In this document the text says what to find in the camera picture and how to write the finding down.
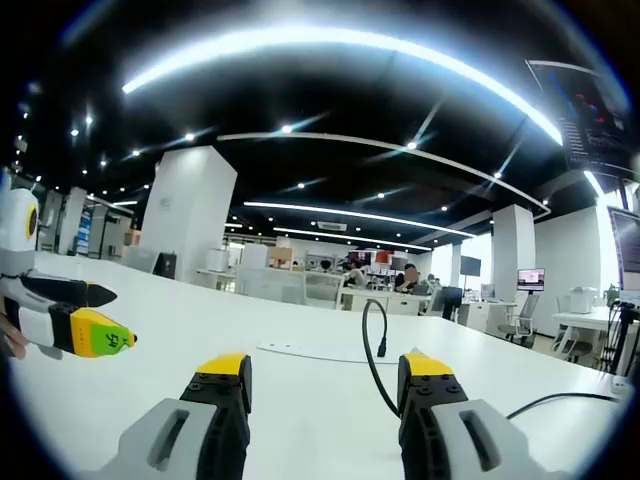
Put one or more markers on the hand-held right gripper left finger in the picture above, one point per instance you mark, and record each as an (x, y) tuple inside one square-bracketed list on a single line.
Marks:
[(170, 435)]

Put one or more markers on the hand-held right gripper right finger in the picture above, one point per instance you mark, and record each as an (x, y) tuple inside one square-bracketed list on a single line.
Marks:
[(480, 435)]

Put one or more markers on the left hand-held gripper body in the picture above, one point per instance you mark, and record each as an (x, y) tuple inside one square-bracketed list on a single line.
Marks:
[(15, 225)]

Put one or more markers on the white USB port power strip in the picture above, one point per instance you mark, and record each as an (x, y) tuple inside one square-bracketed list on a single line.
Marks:
[(310, 351)]

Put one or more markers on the black panel behind desk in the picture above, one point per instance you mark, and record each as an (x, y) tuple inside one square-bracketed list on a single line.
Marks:
[(165, 265)]

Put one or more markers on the white desk desktop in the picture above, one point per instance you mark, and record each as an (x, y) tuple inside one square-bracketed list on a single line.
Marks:
[(310, 400)]

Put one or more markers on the small bright desktop monitor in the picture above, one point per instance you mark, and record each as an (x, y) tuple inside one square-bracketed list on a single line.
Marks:
[(531, 280)]

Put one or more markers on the person's left hand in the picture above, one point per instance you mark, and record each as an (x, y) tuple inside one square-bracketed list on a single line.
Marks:
[(10, 335)]

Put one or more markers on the grey mesh office chair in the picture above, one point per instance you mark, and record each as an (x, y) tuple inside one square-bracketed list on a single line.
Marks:
[(522, 317)]

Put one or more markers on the black office chair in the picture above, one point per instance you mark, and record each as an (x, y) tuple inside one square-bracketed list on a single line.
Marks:
[(451, 300)]

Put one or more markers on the large white pillar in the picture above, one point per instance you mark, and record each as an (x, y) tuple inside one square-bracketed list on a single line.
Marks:
[(185, 215)]

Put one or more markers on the narrow white pillar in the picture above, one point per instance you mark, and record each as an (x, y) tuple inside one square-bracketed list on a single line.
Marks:
[(512, 250)]

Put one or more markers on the dark monitor with text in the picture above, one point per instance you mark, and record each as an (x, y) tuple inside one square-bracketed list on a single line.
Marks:
[(627, 245)]

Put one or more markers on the large dark overhead monitor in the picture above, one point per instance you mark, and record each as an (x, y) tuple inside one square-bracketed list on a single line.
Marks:
[(585, 115)]

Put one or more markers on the black wall television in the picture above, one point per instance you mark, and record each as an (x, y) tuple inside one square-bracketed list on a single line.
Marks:
[(470, 265)]

